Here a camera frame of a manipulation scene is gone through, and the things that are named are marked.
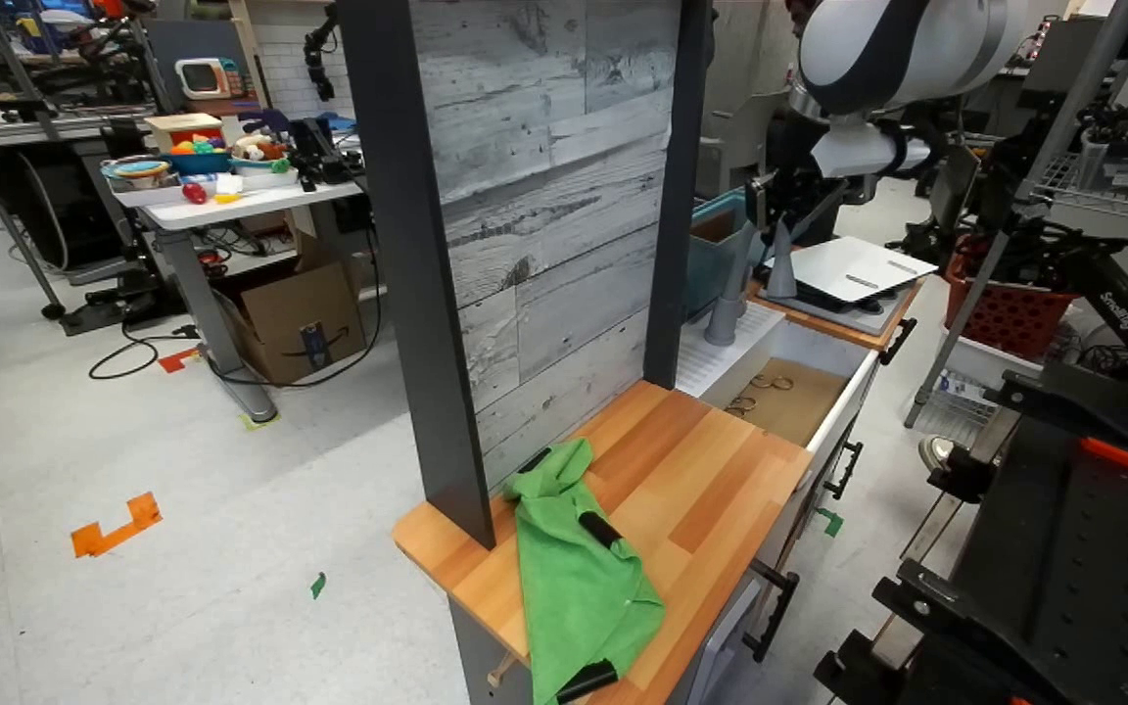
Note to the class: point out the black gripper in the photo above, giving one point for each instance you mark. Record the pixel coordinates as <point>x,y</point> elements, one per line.
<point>802,156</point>

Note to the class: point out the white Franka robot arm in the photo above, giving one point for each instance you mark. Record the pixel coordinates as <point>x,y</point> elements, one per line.
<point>904,53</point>

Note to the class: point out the white tray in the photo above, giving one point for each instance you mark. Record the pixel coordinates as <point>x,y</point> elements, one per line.
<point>858,266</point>

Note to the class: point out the large blue storage bin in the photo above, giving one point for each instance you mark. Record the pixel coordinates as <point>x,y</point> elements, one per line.
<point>705,258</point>

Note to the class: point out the wooden stove counter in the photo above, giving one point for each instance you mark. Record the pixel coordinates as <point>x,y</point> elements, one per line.
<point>852,331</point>

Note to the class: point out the white sink basin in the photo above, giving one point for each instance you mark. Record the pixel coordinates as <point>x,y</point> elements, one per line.
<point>786,393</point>

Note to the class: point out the grey wood-look backsplash panel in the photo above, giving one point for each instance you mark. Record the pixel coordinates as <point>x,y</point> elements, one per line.
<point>540,198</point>

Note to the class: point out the red plastic crate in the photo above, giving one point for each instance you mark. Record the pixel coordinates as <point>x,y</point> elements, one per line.
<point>1016,316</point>

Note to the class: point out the wooden kitchen countertop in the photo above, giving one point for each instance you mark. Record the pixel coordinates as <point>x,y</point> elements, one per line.
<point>695,470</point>

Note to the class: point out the round silver disc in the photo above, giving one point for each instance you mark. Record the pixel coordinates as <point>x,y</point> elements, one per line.
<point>938,457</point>

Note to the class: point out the white kitchen cabinet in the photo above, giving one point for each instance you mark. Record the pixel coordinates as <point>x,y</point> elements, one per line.
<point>811,504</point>

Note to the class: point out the green floor tape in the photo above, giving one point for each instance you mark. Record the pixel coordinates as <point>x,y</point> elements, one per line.
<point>829,523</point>
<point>319,586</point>

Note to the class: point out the small black clip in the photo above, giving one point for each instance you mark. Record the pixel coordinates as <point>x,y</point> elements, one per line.
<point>601,531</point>

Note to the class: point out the green cloth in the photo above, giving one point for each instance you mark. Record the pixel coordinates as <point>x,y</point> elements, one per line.
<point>576,590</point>

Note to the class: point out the black device on table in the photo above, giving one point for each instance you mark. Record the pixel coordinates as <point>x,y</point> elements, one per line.
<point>323,150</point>

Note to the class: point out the black perforated equipment stand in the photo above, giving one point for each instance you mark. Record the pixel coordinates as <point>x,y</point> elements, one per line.
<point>1088,574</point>

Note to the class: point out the brown cardboard box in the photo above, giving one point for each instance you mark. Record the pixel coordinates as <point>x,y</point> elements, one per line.
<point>305,320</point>

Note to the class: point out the white work table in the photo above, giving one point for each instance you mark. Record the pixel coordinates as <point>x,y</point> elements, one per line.
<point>238,209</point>

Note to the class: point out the yellow white toy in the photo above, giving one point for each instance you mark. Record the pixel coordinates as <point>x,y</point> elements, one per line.
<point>230,188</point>

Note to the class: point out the blue bowl with toy fruit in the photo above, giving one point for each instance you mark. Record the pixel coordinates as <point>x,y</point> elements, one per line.
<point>199,156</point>

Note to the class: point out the red toy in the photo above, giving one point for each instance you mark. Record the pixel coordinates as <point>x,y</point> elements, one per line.
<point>194,192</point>

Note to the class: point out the small screen device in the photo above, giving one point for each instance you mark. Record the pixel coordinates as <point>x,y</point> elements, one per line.
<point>204,79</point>

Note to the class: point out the wooden toy box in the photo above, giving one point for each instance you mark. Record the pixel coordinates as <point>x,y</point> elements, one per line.
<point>182,126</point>

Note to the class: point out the small orange floor tape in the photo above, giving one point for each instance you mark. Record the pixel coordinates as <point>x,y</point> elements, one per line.
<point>178,356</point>

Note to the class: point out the large orange floor tape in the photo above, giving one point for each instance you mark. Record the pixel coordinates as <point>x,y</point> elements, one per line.
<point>115,531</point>

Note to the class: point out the narrow dark kitchen post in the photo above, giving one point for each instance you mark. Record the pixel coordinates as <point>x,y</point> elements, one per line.
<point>670,198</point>

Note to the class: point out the wide dark kitchen post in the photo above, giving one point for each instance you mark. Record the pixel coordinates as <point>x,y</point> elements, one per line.
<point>421,258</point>

